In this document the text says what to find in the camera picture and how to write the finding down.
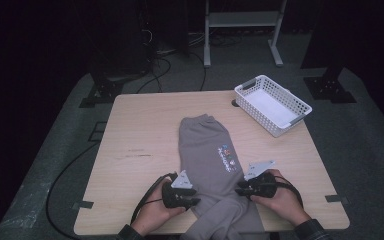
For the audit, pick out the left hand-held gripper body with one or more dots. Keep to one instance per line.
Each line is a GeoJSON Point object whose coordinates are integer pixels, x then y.
{"type": "Point", "coordinates": [171, 198]}

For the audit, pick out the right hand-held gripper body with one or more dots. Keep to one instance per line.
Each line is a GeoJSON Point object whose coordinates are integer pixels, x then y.
{"type": "Point", "coordinates": [263, 188]}

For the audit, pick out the grey pants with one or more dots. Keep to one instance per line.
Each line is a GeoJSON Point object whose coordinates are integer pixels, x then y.
{"type": "Point", "coordinates": [206, 156]}

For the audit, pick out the white plastic basket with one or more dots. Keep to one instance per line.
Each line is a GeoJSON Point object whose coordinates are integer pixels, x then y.
{"type": "Point", "coordinates": [270, 106]}

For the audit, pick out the person's left hand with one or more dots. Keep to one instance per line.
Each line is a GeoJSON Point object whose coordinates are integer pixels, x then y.
{"type": "Point", "coordinates": [150, 216]}

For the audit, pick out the person's right hand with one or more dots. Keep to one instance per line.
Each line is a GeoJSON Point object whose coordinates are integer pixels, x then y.
{"type": "Point", "coordinates": [286, 206]}

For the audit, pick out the grey tape strip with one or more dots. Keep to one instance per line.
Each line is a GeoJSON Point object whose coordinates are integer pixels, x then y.
{"type": "Point", "coordinates": [83, 204]}
{"type": "Point", "coordinates": [336, 199]}

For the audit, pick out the black stand base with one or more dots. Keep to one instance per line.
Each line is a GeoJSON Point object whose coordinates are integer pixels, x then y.
{"type": "Point", "coordinates": [105, 91]}
{"type": "Point", "coordinates": [328, 88]}

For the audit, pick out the white metal stand frame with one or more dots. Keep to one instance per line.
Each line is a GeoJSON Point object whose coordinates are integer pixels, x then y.
{"type": "Point", "coordinates": [243, 18]}

